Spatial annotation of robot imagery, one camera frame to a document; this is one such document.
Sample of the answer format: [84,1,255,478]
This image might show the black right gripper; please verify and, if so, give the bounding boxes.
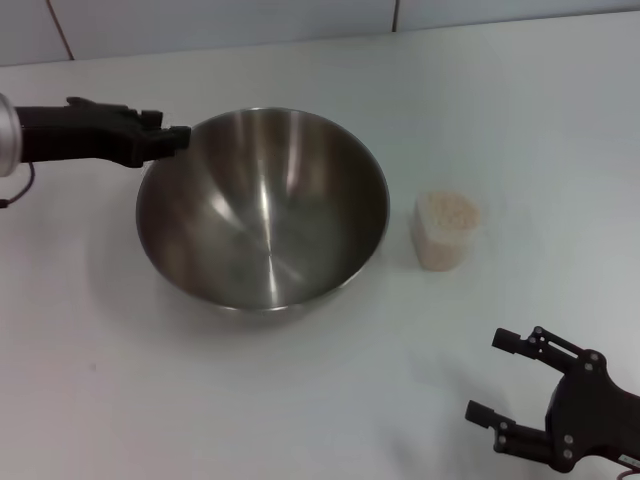
[464,325,640,474]

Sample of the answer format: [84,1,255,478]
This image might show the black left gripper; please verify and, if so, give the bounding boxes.
[14,96,193,169]

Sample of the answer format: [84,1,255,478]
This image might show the stainless steel mixing bowl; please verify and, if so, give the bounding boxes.
[134,106,391,312]

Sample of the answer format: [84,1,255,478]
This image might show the clear plastic cup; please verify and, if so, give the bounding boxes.
[409,189,482,272]

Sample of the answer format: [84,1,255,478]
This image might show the white rice grains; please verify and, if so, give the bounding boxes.
[414,190,480,270]

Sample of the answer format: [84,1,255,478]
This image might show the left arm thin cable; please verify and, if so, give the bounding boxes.
[0,162,37,210]

